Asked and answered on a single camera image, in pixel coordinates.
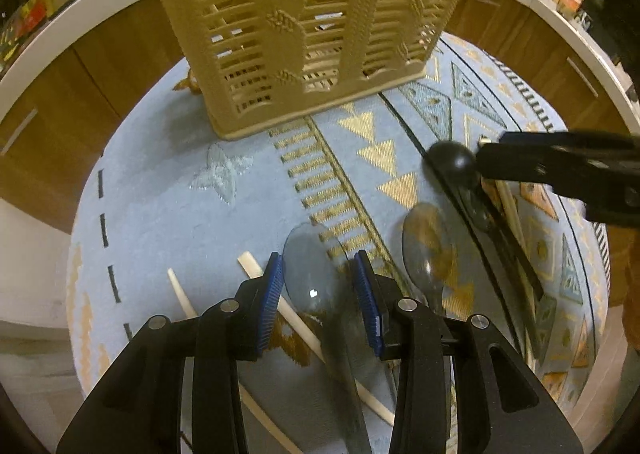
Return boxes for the wooden base cabinets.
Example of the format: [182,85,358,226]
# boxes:
[0,0,640,308]

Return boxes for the wooden chopstick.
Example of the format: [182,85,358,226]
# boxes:
[167,268,303,454]
[238,252,395,426]

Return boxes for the clear plastic spoon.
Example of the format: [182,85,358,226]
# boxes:
[401,202,454,316]
[283,222,371,453]

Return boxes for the tan plastic utensil basket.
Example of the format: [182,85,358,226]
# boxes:
[160,0,458,140]

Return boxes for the black spoon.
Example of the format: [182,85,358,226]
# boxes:
[424,138,547,365]

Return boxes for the light blue patterned tablecloth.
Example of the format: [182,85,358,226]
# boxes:
[66,34,608,453]

